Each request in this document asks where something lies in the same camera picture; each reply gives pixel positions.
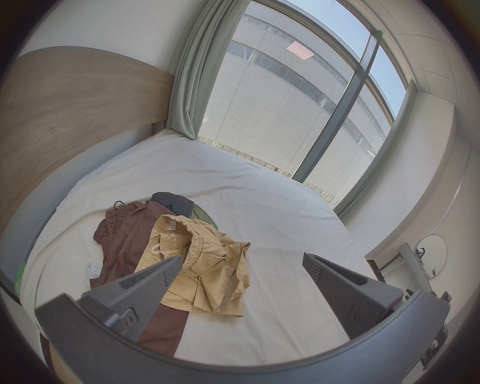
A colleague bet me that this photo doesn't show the window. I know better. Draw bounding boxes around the window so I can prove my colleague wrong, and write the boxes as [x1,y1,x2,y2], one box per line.
[196,0,419,219]

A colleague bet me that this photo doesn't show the round white table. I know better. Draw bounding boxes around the round white table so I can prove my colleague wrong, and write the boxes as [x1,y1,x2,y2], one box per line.
[414,234,449,281]

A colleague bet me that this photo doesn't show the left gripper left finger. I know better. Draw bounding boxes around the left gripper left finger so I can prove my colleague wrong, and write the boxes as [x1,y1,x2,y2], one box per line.
[80,256,184,342]

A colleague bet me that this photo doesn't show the dark grey garment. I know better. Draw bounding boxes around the dark grey garment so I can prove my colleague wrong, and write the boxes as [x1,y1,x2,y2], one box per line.
[151,191,196,218]

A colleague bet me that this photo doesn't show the green garment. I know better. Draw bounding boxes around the green garment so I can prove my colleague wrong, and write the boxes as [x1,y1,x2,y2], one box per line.
[189,205,219,230]

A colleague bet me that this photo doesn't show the beige shorts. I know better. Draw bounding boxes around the beige shorts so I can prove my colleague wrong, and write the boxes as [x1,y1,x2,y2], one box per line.
[134,214,251,317]

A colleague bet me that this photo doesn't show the blue-green curtain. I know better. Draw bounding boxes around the blue-green curtain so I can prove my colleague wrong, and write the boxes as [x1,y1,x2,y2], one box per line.
[165,0,253,141]

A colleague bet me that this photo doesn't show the brown garment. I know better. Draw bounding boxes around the brown garment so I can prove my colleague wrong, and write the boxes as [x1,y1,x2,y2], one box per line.
[92,200,189,357]

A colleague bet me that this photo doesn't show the bed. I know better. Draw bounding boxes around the bed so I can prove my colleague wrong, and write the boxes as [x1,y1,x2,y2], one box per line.
[0,46,387,377]

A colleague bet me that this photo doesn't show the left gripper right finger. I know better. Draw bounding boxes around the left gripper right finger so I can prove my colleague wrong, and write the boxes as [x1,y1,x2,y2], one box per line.
[302,252,404,340]

